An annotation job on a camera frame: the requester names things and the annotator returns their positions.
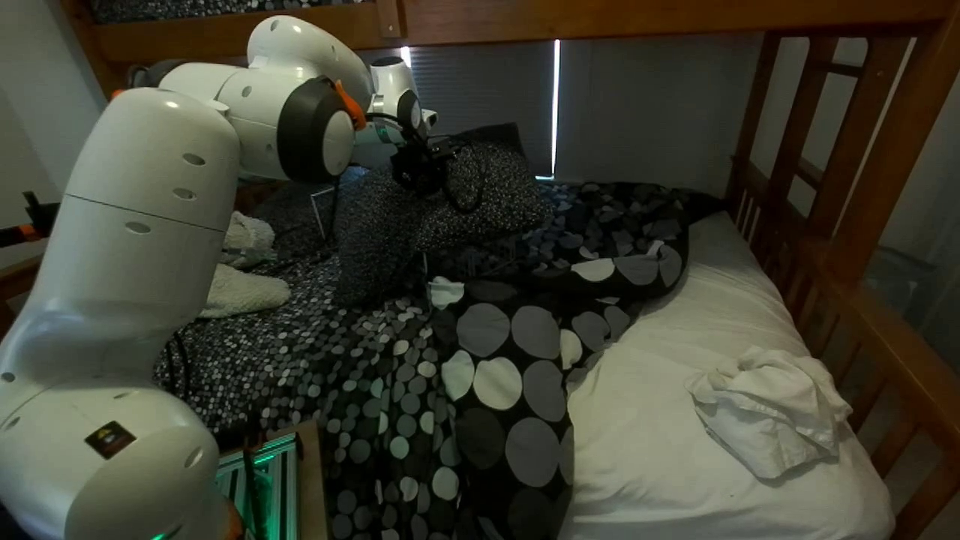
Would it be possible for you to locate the black white-speckled pillow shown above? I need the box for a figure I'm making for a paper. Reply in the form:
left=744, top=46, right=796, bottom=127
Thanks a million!
left=331, top=164, right=435, bottom=309
left=416, top=120, right=551, bottom=258

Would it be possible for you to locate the wooden bunk bed frame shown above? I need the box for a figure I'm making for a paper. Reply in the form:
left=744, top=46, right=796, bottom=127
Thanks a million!
left=57, top=0, right=960, bottom=540

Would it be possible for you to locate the white folded towel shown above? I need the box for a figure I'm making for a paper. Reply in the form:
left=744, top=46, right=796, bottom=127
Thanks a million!
left=219, top=206, right=280, bottom=271
left=196, top=260, right=293, bottom=320

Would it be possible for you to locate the grey window blind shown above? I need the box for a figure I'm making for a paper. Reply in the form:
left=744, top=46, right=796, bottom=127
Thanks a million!
left=406, top=38, right=558, bottom=180
left=558, top=36, right=766, bottom=198

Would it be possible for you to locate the crumpled white cloth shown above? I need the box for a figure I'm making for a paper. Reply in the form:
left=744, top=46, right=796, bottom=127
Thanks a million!
left=687, top=345, right=855, bottom=487

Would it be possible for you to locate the white sheeted mattress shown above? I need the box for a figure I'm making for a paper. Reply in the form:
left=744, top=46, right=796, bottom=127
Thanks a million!
left=554, top=206, right=900, bottom=540

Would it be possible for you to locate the black grey polka-dot comforter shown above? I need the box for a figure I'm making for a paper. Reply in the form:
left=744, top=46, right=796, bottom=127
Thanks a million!
left=317, top=178, right=725, bottom=540

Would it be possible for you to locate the black speckled bedspread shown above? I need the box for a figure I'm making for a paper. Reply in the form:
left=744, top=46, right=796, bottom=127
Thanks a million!
left=154, top=252, right=406, bottom=450

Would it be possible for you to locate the wooden bunk ladder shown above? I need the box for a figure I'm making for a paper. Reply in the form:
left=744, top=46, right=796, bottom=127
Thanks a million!
left=766, top=32, right=917, bottom=238

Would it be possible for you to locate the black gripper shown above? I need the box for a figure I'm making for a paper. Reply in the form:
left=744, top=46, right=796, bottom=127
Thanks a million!
left=390, top=127, right=455, bottom=200

